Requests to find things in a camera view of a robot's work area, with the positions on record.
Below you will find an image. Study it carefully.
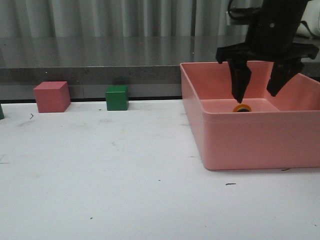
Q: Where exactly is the yellow push button switch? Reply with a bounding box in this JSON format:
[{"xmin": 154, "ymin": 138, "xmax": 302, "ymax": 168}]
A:
[{"xmin": 232, "ymin": 104, "xmax": 252, "ymax": 113}]

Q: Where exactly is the dark green block at edge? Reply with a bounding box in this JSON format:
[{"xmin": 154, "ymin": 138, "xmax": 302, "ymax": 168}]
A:
[{"xmin": 0, "ymin": 104, "xmax": 5, "ymax": 120}]

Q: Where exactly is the grey back counter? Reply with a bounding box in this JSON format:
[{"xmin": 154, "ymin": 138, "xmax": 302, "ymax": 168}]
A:
[{"xmin": 0, "ymin": 35, "xmax": 245, "ymax": 103}]

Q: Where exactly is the green cube block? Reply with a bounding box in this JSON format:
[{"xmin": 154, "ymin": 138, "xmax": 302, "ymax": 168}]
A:
[{"xmin": 105, "ymin": 85, "xmax": 129, "ymax": 111}]

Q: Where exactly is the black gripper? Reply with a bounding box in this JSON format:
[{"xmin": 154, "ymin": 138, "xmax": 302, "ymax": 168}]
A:
[{"xmin": 216, "ymin": 0, "xmax": 319, "ymax": 104}]

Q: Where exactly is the pink plastic bin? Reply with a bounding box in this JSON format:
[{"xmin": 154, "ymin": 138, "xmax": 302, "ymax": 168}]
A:
[{"xmin": 180, "ymin": 61, "xmax": 320, "ymax": 170}]

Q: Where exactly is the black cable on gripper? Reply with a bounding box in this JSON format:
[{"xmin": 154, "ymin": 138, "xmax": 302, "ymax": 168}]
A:
[{"xmin": 226, "ymin": 0, "xmax": 263, "ymax": 26}]

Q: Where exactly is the pink cube block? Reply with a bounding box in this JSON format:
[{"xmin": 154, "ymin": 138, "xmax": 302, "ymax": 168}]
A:
[{"xmin": 33, "ymin": 81, "xmax": 71, "ymax": 113}]

